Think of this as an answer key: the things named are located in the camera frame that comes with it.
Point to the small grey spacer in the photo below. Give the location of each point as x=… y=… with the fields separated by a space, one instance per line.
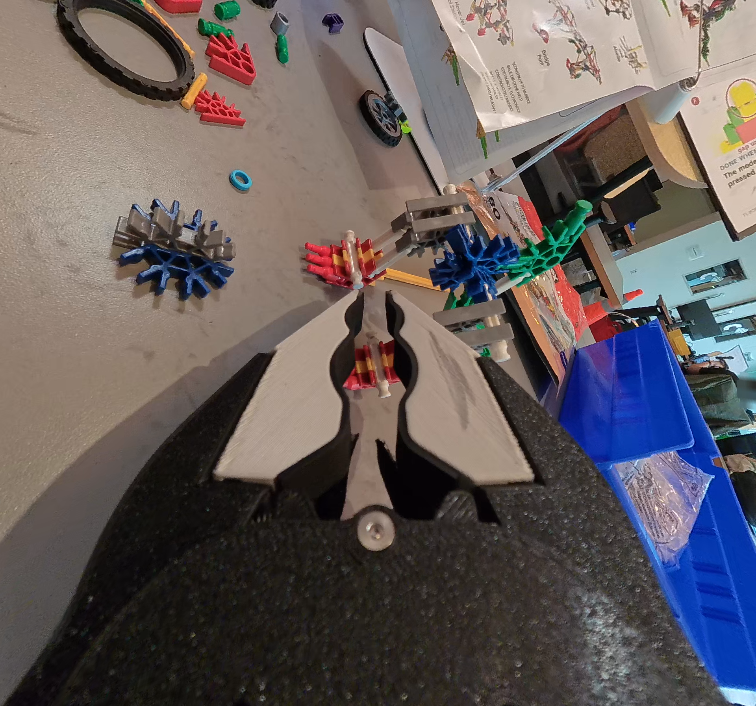
x=280 y=23

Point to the round wooden table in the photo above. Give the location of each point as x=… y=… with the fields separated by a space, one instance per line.
x=673 y=151

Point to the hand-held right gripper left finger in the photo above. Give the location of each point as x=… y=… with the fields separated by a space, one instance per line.
x=283 y=416

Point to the large black rubber tire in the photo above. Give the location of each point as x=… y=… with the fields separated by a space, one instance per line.
x=68 y=27

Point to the white booklet stand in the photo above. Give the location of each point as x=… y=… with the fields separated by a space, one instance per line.
x=390 y=68

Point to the model instruction booklet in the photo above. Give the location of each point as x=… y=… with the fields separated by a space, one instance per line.
x=531 y=21

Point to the grey clip connector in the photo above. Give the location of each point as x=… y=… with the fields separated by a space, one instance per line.
x=212 y=239
x=168 y=224
x=133 y=230

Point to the toy kit plastic bag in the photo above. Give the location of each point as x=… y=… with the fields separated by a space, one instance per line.
x=549 y=304

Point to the plain blue plastic bin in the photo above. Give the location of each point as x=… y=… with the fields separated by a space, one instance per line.
x=626 y=399

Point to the blue snowflake connector pair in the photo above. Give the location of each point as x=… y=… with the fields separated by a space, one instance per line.
x=177 y=272

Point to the wide red fan connector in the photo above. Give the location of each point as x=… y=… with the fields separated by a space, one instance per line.
x=233 y=62

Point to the short green rod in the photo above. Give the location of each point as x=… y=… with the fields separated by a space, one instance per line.
x=227 y=10
x=282 y=48
x=215 y=28

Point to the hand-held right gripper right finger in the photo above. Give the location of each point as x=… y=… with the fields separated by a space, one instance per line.
x=466 y=422

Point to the long yellow rod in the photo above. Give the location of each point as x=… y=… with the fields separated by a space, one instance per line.
x=413 y=279

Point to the toy dinosaur model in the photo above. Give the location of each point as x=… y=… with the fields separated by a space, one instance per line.
x=469 y=260

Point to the small white clip holder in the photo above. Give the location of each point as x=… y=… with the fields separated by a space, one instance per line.
x=664 y=106

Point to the orange traffic cone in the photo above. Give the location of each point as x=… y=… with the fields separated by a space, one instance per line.
x=634 y=295

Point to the purple clip connector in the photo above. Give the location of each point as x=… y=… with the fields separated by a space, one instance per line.
x=332 y=23

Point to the small black toy wheel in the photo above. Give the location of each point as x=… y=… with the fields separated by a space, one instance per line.
x=378 y=118

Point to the clear plastic bag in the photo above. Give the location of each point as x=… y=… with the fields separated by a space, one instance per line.
x=661 y=499

